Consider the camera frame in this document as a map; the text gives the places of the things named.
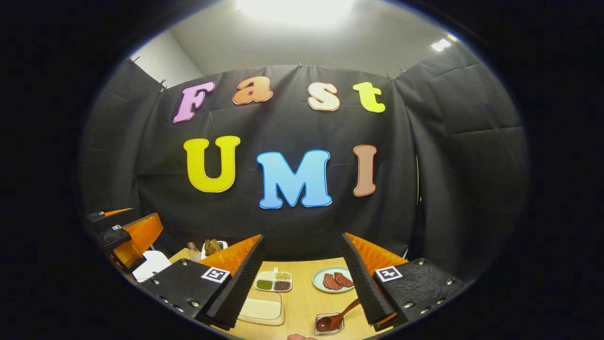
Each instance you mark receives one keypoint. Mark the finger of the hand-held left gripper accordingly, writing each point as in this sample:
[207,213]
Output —
[139,236]
[106,215]

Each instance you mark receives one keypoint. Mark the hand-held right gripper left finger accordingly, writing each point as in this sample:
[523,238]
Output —
[238,283]

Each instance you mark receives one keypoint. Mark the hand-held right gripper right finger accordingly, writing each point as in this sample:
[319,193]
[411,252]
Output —
[365,283]

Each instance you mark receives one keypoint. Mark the white rice cooker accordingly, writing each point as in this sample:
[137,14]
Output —
[151,264]

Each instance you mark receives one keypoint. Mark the clear container of rice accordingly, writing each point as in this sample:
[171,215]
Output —
[259,309]

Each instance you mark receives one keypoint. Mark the dark wooden spoon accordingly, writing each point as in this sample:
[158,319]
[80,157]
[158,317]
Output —
[330,322]

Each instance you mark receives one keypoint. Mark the clear chopstick holder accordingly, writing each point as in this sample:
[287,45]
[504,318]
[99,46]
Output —
[337,328]

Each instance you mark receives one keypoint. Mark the red meat piece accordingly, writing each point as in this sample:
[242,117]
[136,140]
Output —
[331,282]
[344,279]

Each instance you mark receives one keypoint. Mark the white divided grain dish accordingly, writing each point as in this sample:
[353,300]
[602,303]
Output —
[273,281]

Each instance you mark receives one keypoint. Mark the white toaster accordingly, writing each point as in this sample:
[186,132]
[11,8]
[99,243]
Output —
[223,245]

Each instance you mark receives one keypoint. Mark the brown bread slice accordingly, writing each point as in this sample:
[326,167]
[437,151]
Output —
[212,246]

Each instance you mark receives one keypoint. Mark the pale green plate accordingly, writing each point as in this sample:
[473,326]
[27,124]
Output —
[318,278]

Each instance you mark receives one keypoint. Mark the clear plastic bottle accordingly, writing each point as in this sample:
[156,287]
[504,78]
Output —
[193,252]

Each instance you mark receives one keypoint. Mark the black backdrop cloth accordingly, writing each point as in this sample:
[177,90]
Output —
[448,165]

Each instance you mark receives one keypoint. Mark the small ceiling light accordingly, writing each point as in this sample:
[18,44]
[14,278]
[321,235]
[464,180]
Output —
[441,45]

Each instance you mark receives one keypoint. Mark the large ceiling light panel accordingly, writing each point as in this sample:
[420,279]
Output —
[295,9]

